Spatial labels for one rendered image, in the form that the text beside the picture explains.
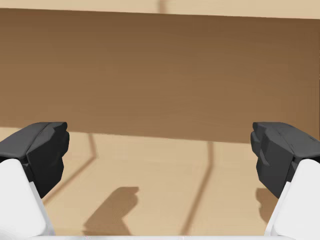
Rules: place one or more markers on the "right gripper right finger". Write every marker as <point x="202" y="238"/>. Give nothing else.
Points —
<point x="277" y="160"/>

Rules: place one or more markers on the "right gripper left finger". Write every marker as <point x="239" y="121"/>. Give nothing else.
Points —
<point x="37" y="160"/>

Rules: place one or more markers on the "pale wooden shelf unit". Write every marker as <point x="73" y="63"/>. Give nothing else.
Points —
<point x="160" y="75"/>

